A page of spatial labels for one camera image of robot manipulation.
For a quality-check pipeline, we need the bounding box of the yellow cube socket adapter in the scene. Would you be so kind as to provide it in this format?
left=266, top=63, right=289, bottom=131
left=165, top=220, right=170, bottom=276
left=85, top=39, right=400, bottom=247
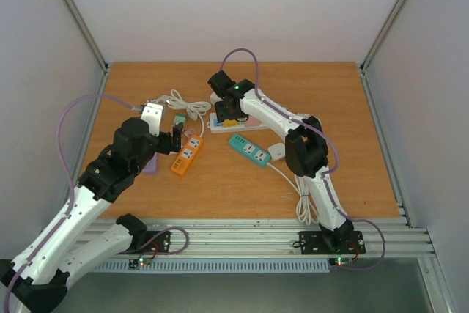
left=223, top=119, right=243, bottom=128

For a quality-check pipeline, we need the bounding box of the pink cube socket adapter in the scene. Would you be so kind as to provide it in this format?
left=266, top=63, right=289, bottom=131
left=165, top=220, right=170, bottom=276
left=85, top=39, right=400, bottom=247
left=244, top=116, right=262, bottom=128

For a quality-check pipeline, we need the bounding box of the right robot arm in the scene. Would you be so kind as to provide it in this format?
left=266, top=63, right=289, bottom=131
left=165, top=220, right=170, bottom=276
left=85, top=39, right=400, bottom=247
left=207, top=70, right=354, bottom=252

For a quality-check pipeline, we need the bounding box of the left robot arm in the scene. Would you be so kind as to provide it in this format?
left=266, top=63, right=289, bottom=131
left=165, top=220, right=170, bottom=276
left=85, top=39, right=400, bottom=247
left=1, top=117, right=182, bottom=312

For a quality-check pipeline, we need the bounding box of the green small plug adapter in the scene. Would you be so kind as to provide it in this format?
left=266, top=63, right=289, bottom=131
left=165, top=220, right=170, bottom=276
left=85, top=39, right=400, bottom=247
left=173, top=114, right=188, bottom=127

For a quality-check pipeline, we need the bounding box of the white round plug charger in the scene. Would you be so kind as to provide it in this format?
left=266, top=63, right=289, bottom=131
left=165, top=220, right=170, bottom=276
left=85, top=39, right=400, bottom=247
left=267, top=143, right=286, bottom=161

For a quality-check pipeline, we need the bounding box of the white cube charger back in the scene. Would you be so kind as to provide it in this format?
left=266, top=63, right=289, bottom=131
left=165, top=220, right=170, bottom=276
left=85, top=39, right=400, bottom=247
left=210, top=92, right=223, bottom=106

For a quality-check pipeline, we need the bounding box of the orange power strip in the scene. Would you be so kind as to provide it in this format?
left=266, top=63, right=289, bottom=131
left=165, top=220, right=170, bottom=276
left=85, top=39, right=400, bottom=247
left=170, top=135, right=204, bottom=176

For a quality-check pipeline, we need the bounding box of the white long power strip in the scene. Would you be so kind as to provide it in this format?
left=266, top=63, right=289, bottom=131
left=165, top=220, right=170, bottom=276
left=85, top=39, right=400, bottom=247
left=207, top=113, right=268, bottom=133

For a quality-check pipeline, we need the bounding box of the purple power strip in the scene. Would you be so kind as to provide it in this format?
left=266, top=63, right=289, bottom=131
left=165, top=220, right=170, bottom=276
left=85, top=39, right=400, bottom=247
left=142, top=154, right=158, bottom=175

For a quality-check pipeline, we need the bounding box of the teal power strip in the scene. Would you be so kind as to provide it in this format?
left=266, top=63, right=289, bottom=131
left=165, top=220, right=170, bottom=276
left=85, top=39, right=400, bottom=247
left=229, top=134, right=271, bottom=168

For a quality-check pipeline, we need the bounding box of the white coiled cord left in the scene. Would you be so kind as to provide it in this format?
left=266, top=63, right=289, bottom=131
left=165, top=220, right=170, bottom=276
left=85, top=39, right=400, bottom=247
left=146, top=89, right=212, bottom=138

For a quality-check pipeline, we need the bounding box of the white coiled cord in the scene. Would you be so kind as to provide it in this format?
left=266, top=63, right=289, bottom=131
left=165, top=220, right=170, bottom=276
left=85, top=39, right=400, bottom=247
left=269, top=161, right=322, bottom=225
left=146, top=89, right=212, bottom=138

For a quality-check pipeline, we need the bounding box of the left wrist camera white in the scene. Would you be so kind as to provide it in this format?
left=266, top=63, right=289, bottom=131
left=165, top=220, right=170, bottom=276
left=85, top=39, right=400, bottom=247
left=140, top=103, right=166, bottom=136

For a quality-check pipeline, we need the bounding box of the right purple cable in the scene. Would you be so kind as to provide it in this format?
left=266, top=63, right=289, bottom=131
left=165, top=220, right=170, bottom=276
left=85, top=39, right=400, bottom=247
left=220, top=48, right=388, bottom=272

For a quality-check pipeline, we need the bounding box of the purple cable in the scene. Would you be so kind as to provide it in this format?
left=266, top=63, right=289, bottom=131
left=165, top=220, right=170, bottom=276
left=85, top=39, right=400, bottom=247
left=220, top=48, right=388, bottom=272
left=3, top=94, right=144, bottom=310

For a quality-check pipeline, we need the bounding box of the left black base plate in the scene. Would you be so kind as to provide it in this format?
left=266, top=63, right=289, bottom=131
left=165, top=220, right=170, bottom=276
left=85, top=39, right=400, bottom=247
left=121, top=231, right=171, bottom=254

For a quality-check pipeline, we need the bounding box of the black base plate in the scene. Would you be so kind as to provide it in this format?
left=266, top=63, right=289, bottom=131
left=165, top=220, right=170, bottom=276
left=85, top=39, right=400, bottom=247
left=121, top=231, right=171, bottom=254
left=298, top=231, right=366, bottom=255

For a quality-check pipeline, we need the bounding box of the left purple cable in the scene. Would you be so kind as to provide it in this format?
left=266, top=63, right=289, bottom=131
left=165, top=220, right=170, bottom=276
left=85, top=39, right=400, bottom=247
left=3, top=94, right=144, bottom=310

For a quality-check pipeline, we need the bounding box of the white coiled cord right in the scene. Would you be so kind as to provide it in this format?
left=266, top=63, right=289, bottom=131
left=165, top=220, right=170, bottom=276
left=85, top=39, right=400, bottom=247
left=269, top=161, right=322, bottom=225

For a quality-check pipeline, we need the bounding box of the grey slotted cable duct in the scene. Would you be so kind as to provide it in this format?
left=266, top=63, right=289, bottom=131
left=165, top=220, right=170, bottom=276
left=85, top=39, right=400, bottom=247
left=94, top=258, right=330, bottom=274

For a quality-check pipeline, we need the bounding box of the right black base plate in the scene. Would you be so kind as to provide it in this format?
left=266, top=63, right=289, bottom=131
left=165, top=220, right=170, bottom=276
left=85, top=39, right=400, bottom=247
left=298, top=231, right=366, bottom=255

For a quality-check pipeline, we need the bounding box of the aluminium rail frame front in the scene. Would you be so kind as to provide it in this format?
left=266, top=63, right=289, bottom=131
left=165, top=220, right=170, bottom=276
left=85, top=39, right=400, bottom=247
left=144, top=217, right=436, bottom=259

